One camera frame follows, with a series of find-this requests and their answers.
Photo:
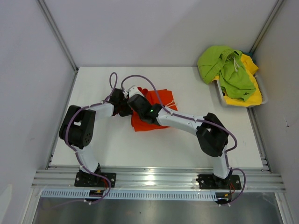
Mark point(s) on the right aluminium corner post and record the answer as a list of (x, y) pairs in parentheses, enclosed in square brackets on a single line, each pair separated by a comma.
[(267, 25)]

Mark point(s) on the teal cloth in basket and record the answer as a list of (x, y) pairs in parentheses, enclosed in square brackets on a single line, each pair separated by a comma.
[(248, 53)]

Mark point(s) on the left aluminium corner post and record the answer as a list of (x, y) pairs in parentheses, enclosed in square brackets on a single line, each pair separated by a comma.
[(56, 32)]

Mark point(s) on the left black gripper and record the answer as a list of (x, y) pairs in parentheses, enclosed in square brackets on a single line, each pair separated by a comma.
[(128, 111)]

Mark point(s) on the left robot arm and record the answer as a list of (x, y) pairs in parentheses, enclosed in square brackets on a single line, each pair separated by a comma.
[(78, 126)]

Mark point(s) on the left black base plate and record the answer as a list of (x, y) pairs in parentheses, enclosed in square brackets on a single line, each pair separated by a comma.
[(84, 179)]

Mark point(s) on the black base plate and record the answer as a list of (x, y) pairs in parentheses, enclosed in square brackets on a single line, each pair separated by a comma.
[(210, 181), (84, 179)]

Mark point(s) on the green shorts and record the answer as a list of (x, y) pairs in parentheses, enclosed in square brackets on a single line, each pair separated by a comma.
[(225, 63)]

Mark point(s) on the orange shorts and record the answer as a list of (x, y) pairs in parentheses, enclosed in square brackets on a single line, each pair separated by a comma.
[(167, 99)]

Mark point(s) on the aluminium front rail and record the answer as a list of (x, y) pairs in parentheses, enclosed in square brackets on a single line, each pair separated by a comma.
[(159, 179)]

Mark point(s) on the aluminium corner post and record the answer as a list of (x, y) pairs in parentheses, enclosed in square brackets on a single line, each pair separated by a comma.
[(56, 32), (267, 25)]

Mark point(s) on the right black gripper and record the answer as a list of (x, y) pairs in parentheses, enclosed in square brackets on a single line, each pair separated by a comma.
[(146, 100)]

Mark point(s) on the white slotted cable duct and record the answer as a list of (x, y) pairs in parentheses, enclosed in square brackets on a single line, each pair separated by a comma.
[(131, 194)]

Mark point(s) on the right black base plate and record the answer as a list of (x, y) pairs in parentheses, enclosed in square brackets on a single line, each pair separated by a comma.
[(210, 181)]

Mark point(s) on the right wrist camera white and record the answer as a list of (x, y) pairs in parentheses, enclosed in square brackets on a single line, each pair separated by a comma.
[(134, 90)]

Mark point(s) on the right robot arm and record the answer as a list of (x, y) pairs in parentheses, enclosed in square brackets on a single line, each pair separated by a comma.
[(210, 132)]

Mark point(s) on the white plastic basket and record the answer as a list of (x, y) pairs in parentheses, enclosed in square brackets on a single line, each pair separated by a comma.
[(261, 88)]

